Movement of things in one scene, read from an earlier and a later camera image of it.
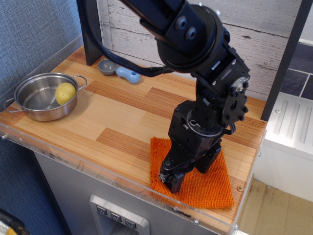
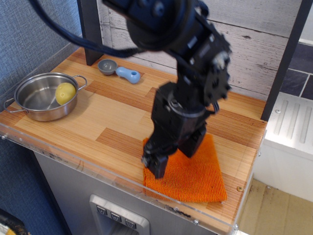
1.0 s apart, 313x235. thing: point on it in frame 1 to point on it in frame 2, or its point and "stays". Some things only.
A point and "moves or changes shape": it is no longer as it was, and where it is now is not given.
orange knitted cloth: x=210 y=189 moves or changes shape
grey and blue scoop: x=109 y=67 stays
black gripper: x=193 y=131 to x=173 y=122
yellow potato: x=65 y=92 stays
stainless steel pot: x=36 y=94 stays
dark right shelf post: x=284 y=66 stays
